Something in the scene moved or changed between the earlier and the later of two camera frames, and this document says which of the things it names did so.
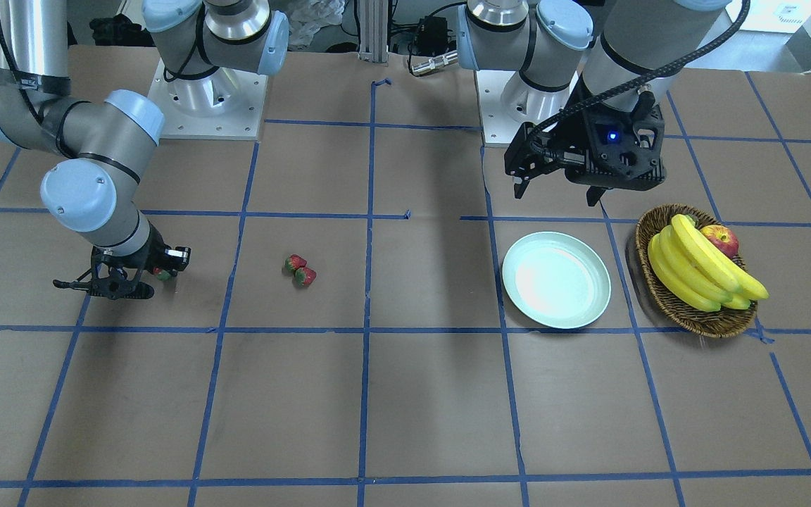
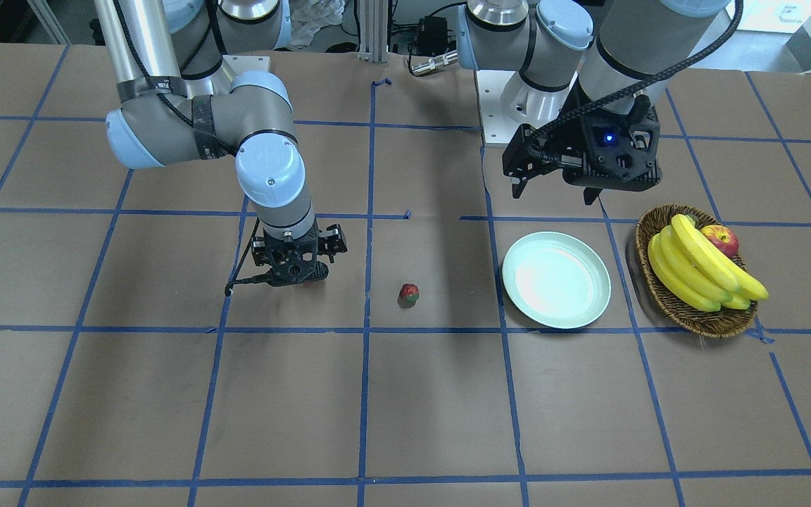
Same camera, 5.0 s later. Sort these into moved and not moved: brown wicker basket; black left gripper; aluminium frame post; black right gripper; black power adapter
Moved: black right gripper
Not moved: black left gripper; black power adapter; aluminium frame post; brown wicker basket
